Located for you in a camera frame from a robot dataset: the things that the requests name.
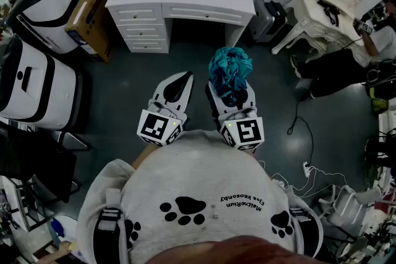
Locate black chair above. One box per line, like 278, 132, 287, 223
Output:
0, 125, 92, 205

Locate white ornate vanity with mirror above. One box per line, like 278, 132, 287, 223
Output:
271, 0, 377, 56

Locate teal cloth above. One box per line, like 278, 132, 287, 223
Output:
209, 46, 254, 98

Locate black grey shoulder strap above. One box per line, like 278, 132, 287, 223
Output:
287, 207, 322, 259
92, 188, 142, 264

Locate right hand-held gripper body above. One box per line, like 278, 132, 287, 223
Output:
205, 80, 265, 151

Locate black floor cable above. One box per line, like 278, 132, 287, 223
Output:
286, 92, 315, 164

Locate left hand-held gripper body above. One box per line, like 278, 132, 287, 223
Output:
137, 70, 195, 147

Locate white chair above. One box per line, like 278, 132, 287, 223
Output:
318, 185, 384, 229

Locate silver suitcase with handlebar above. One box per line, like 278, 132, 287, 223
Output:
249, 0, 288, 43

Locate black helmet with green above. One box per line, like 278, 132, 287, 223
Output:
364, 67, 396, 100

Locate white and black machine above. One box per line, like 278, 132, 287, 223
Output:
6, 0, 82, 54
0, 35, 90, 134

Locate person's left forearm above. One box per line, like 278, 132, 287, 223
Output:
132, 144, 161, 170

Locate person's grey paw-print shirt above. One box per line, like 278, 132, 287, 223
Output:
75, 129, 324, 264

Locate black cabled device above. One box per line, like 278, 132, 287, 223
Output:
317, 0, 341, 26

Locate brown cardboard box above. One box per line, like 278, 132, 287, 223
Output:
64, 0, 113, 63

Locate white cables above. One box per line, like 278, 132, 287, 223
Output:
258, 160, 347, 198

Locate yellow-green item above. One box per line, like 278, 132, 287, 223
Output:
372, 98, 389, 112

